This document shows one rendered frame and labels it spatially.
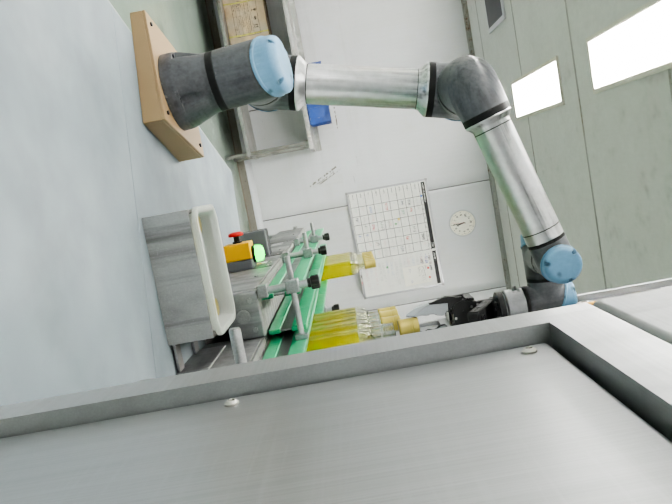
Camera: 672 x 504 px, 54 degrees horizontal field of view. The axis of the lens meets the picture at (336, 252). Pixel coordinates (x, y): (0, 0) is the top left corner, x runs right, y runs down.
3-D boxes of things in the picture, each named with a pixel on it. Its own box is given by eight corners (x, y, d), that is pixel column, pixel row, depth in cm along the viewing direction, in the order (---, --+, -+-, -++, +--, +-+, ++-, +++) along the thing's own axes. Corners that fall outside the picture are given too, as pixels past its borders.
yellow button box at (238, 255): (225, 273, 170) (253, 268, 170) (220, 245, 169) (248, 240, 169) (230, 270, 177) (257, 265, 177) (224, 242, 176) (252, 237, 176)
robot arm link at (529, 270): (564, 229, 135) (572, 281, 136) (550, 225, 146) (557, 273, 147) (526, 235, 136) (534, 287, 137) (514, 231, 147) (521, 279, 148)
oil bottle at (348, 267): (305, 283, 255) (377, 270, 254) (302, 269, 254) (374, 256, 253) (306, 281, 260) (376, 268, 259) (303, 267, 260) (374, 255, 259)
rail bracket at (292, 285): (267, 346, 130) (329, 335, 130) (250, 263, 128) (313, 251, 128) (269, 342, 133) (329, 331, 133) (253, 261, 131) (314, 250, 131)
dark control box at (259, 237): (241, 260, 197) (269, 255, 197) (236, 234, 197) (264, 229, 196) (245, 257, 206) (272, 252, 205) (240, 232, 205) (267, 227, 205)
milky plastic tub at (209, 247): (171, 346, 111) (221, 337, 111) (143, 216, 109) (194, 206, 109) (194, 324, 129) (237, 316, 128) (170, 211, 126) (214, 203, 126)
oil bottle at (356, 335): (274, 375, 135) (376, 357, 135) (269, 348, 135) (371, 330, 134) (276, 367, 141) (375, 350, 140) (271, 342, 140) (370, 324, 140)
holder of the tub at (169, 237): (175, 377, 112) (220, 369, 112) (141, 218, 109) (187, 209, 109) (197, 351, 129) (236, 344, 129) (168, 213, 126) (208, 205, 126)
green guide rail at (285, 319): (268, 335, 135) (307, 328, 134) (267, 330, 134) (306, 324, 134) (309, 248, 309) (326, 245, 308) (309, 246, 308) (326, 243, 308)
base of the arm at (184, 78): (152, 40, 125) (202, 25, 124) (181, 76, 139) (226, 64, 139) (165, 111, 121) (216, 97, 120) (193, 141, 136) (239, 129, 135)
